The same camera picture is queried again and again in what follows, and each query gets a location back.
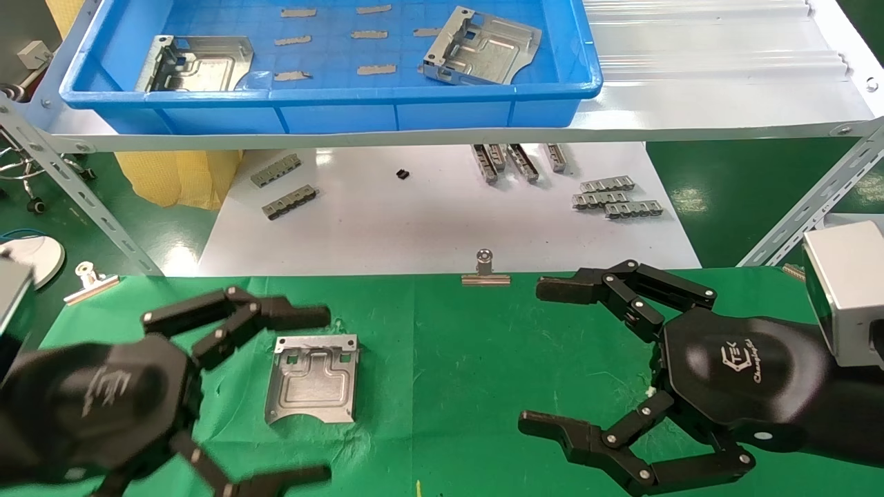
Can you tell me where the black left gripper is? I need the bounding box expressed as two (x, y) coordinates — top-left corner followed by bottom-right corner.
(0, 286), (333, 497)

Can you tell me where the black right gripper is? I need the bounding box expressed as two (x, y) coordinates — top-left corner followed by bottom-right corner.
(518, 261), (884, 497)

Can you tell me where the stamped metal bracket plate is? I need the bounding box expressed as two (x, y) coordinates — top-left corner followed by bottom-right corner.
(422, 6), (543, 86)
(135, 35), (255, 93)
(265, 334), (360, 425)

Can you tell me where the green table cloth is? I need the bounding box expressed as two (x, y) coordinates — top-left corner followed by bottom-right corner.
(0, 266), (884, 497)

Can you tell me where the yellow mesh bag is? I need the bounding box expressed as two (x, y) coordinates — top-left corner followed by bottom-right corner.
(114, 150), (242, 211)

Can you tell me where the white round stand base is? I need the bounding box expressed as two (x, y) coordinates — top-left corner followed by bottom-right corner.
(0, 235), (66, 291)

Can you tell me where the white slotted storage rack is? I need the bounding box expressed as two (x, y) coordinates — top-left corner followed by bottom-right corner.
(824, 213), (884, 233)

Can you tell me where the white metal shelf rack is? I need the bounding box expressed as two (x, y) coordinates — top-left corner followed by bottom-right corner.
(0, 0), (884, 277)

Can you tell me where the chrome stool with casters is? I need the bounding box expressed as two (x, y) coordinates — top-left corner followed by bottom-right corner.
(0, 128), (97, 215)

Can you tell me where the large blue plastic bin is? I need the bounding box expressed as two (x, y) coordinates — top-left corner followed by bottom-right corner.
(59, 0), (603, 136)

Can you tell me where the small white box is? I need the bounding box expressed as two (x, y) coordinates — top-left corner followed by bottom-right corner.
(17, 40), (53, 70)

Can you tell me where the grey toothed metal rail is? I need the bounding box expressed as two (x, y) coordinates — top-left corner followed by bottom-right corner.
(580, 175), (635, 193)
(572, 191), (630, 210)
(262, 184), (318, 221)
(250, 153), (302, 188)
(606, 200), (664, 220)

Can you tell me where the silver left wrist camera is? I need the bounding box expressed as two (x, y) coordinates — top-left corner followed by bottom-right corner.
(0, 260), (36, 343)

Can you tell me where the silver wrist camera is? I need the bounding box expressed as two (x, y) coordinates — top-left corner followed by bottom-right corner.
(0, 260), (36, 343)
(801, 221), (884, 370)

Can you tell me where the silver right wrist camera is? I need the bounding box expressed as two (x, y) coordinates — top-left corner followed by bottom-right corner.
(801, 221), (884, 370)

